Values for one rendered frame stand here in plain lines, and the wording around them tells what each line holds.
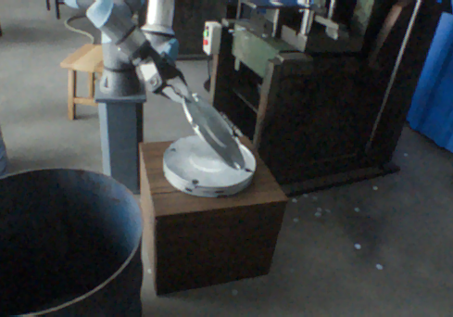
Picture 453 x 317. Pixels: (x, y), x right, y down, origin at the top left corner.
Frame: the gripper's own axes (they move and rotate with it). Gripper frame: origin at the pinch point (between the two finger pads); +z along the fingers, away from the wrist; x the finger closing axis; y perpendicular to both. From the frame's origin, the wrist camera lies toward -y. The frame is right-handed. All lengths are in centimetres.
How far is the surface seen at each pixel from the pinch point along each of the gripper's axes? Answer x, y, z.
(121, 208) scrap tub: 23.7, -27.7, 0.5
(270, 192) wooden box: -2.2, -13.7, 34.5
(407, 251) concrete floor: -24, -9, 106
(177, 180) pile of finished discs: 15.5, -12.5, 12.3
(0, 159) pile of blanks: 87, 38, -18
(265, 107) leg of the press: -12.6, 26.2, 31.9
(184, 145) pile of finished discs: 13.3, 5.7, 13.8
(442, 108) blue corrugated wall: -90, 84, 140
